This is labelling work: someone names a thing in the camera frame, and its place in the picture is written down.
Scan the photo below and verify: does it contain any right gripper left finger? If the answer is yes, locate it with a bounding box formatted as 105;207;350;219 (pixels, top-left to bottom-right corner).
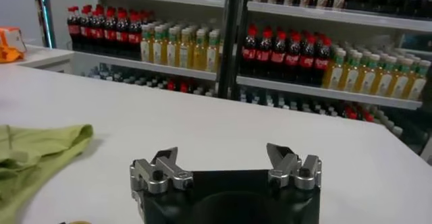
130;146;195;194

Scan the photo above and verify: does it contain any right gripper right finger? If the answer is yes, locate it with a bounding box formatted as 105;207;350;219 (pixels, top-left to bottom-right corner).
265;142;322;191

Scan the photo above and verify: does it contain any light green t-shirt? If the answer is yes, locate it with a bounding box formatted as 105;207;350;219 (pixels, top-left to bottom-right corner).
0;123;95;224

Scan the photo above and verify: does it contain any right beverage shelf rack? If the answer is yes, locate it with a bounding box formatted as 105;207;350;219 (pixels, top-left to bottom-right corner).
232;0;432;155

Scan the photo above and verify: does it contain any yellow juice bottle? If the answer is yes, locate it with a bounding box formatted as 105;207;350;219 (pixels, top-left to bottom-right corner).
404;59;432;101
353;53;381;94
386;57;414;99
178;28;194;69
152;26;167;65
165;26;180;67
192;28;208;71
140;25;153;63
338;51;363;93
205;29;221;73
322;49;348;90
369;55;398;97

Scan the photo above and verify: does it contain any white side table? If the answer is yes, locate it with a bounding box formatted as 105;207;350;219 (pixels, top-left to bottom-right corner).
13;45;76;75

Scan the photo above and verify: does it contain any clear box with orange lid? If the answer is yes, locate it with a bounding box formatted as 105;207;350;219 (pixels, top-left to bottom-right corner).
0;26;28;55

